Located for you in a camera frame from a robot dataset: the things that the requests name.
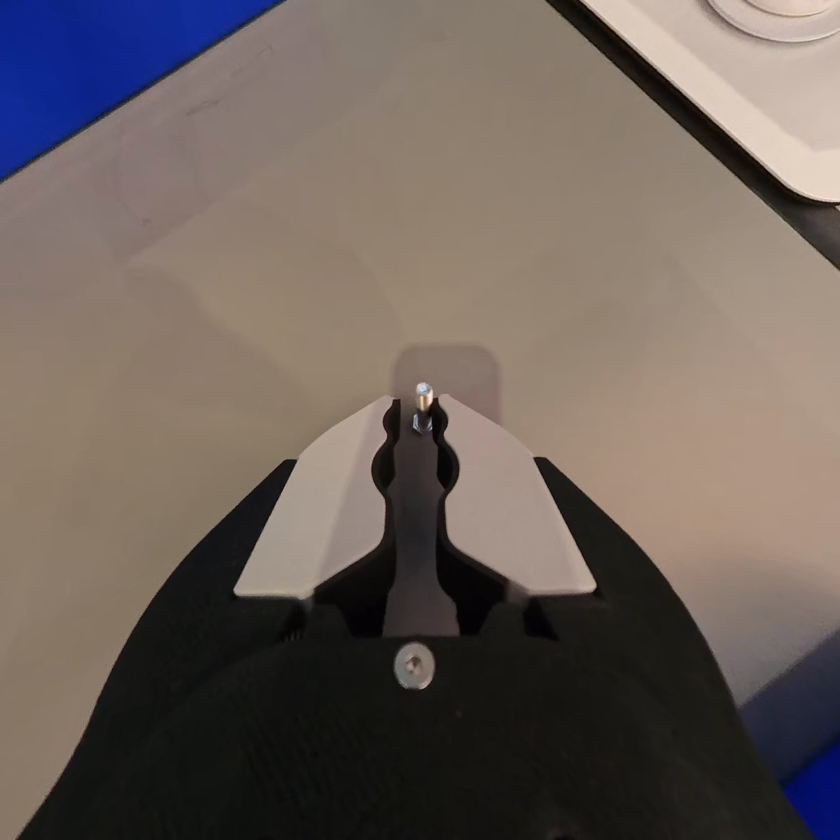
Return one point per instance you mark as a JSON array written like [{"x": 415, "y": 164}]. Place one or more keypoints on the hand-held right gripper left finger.
[{"x": 315, "y": 518}]

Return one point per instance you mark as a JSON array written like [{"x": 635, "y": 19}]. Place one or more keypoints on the wooden document stand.
[{"x": 754, "y": 98}]

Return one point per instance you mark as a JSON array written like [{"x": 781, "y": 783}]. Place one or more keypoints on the short socket cap bolt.
[{"x": 424, "y": 394}]

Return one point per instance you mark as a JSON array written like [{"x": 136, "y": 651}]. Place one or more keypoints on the blue plastic parts bin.
[
  {"x": 820, "y": 814},
  {"x": 98, "y": 52}
]

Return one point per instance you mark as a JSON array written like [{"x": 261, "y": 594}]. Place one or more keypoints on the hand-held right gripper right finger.
[{"x": 518, "y": 518}]

